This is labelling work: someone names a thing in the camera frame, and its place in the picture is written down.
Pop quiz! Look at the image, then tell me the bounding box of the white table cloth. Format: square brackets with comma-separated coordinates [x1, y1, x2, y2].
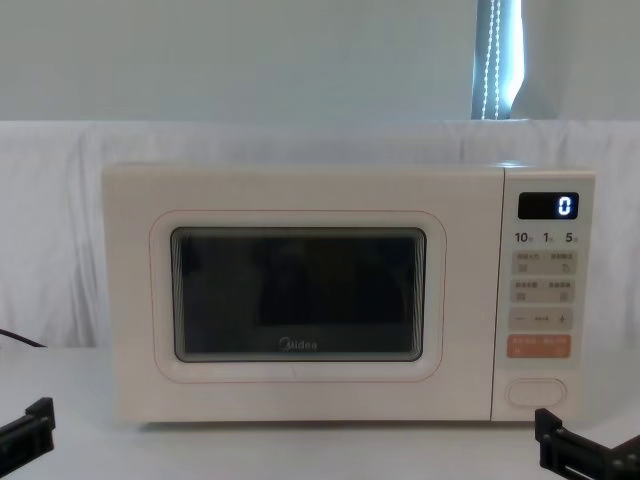
[0, 343, 640, 480]

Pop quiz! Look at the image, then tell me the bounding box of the white curtain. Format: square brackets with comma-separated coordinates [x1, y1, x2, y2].
[0, 0, 640, 351]

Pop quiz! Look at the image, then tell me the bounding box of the black power cable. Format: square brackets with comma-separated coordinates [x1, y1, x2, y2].
[0, 328, 48, 349]

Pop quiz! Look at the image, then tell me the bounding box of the oven control panel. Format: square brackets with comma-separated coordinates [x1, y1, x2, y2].
[492, 167, 596, 422]

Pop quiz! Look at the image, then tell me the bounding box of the cream microwave oven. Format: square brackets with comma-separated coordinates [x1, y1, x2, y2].
[101, 162, 597, 430]

